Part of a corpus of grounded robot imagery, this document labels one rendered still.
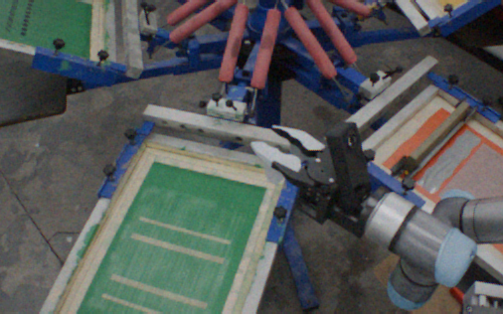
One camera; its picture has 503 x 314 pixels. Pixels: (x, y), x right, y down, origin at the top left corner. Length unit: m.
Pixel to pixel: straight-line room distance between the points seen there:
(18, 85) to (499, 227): 1.92
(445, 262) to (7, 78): 1.98
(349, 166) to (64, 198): 2.42
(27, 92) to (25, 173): 1.11
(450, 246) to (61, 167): 2.69
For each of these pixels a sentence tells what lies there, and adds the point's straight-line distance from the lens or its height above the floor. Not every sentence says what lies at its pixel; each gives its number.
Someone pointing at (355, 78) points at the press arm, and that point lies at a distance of 1.86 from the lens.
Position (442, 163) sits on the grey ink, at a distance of 1.76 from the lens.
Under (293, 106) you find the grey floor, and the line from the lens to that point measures 3.20.
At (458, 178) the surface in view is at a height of 0.96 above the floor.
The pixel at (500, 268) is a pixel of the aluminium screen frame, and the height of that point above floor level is 0.99.
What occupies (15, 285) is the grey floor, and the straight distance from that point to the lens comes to 2.77.
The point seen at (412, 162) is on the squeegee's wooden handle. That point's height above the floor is 1.04.
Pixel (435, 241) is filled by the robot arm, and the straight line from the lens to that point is 0.67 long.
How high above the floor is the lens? 2.24
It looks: 50 degrees down
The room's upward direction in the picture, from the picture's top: straight up
